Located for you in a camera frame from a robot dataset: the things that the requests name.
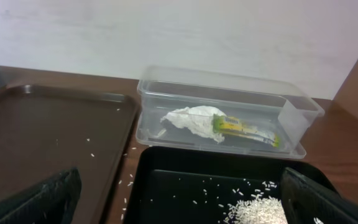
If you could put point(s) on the green yellow snack wrapper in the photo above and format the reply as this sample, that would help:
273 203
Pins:
236 127

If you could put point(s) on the dark brown serving tray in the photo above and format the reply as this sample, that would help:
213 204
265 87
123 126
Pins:
44 130

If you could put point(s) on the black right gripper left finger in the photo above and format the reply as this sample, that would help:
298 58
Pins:
52 200

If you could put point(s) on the clear plastic waste bin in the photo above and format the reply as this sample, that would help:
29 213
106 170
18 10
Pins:
278 106

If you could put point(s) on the black food waste tray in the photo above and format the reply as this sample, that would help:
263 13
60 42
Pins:
162 163

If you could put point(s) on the white paper napkin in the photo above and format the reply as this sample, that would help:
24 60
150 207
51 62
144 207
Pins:
198 119

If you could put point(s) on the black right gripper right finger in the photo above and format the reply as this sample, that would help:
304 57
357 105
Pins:
303 199

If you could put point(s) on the pile of white rice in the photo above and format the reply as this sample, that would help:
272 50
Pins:
256 210

